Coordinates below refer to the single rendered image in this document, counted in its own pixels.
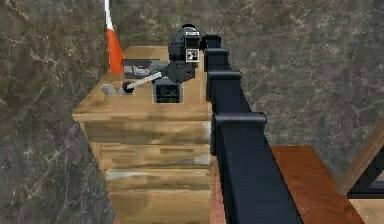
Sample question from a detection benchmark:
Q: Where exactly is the grey round small object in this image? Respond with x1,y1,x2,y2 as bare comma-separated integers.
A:
101,83,116,97

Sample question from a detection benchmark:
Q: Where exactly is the dark grey flat box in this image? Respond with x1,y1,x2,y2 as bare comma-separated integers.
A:
122,58,170,80

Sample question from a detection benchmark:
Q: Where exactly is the orange and white cone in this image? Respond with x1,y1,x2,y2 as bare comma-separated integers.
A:
103,0,126,75

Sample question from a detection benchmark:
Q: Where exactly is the wooden chest of drawers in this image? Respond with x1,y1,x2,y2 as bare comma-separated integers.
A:
71,45,218,224

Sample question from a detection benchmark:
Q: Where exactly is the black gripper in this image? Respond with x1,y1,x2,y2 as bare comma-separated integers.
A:
121,23,197,94

